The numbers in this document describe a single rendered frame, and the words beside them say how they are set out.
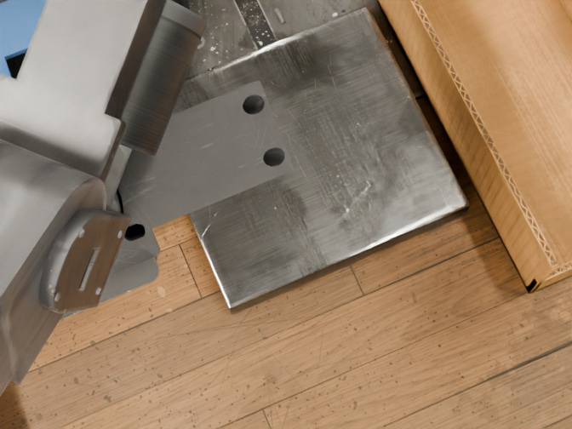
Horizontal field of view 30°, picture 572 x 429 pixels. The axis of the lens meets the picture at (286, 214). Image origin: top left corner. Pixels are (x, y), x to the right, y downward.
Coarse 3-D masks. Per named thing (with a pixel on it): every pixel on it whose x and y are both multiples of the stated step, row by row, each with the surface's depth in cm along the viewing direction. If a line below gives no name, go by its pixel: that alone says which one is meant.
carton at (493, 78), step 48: (384, 0) 74; (432, 0) 75; (480, 0) 75; (528, 0) 75; (432, 48) 68; (480, 48) 74; (528, 48) 74; (432, 96) 72; (480, 96) 73; (528, 96) 73; (480, 144) 66; (528, 144) 72; (480, 192) 71; (528, 192) 71; (528, 240) 65; (528, 288) 69
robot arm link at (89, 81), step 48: (48, 0) 39; (96, 0) 38; (144, 0) 38; (48, 48) 39; (96, 48) 38; (144, 48) 40; (192, 48) 42; (0, 96) 39; (48, 96) 39; (96, 96) 38; (144, 96) 41; (48, 144) 39; (96, 144) 38; (144, 144) 41; (96, 240) 36; (48, 288) 34; (96, 288) 38
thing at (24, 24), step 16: (16, 0) 67; (32, 0) 67; (0, 16) 66; (16, 16) 66; (32, 16) 66; (0, 32) 66; (16, 32) 66; (32, 32) 66; (0, 48) 65; (16, 48) 65; (0, 64) 65
